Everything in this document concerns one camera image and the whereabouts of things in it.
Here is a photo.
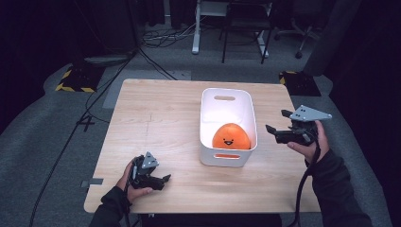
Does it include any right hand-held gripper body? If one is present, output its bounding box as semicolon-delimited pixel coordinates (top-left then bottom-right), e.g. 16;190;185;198
273;104;333;147

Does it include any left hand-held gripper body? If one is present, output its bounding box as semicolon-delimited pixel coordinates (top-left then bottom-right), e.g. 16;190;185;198
128;150;166;191

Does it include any orange plush toy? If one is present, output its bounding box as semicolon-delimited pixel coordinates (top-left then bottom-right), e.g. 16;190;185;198
211;122;252;160

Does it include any white plastic bin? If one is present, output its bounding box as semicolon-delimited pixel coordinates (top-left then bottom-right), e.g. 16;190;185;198
199;87;258;168

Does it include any person's left hand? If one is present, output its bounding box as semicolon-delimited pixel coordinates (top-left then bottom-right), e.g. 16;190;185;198
115;159;154;204

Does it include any person's right hand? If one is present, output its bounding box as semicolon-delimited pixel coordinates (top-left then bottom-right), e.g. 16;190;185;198
287;120;330;165

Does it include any small hazard-striped black plate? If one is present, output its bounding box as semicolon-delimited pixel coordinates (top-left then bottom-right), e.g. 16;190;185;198
278;70;323;97

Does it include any grey tape strip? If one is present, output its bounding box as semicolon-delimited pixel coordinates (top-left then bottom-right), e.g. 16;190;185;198
80;178;104;188

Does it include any person's lap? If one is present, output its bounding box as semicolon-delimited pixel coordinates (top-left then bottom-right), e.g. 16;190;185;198
140;213;283;227

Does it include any office chair base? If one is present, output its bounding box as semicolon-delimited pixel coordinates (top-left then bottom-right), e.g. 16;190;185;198
273;17;320;61

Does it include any black tape cross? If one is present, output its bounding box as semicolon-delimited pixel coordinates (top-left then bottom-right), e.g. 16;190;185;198
76;114;96;132

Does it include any grey curtain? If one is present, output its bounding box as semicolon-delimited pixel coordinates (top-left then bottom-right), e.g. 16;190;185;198
304;0;362;77

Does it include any black chair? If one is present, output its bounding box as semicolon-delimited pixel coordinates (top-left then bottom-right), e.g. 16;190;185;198
218;0;273;65

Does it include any large hazard-striped black plate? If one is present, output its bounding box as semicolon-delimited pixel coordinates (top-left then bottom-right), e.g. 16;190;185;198
55;62;107;94

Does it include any dark stand with flat base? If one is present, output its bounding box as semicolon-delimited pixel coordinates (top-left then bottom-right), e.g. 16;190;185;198
83;0;141;67

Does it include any left hand-held gripper cable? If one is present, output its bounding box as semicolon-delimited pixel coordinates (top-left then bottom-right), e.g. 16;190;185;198
123;164;140;227

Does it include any hand-held gripper cable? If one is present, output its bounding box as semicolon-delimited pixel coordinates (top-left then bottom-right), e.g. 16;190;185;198
288;138;322;227
123;164;140;227

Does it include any right hand-held gripper cable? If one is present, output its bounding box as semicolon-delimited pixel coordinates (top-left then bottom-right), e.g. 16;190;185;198
288;138;322;227

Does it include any long black floor cable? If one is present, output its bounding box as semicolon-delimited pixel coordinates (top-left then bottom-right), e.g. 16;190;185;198
28;46;140;227

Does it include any short black floor cable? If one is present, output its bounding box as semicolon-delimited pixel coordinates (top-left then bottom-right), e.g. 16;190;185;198
137;46;178;81

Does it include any white desk frame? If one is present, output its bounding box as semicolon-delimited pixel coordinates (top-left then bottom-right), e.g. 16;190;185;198
191;0;270;60

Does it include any bundle of floor cables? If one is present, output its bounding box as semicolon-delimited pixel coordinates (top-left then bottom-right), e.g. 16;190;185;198
140;22;197;50

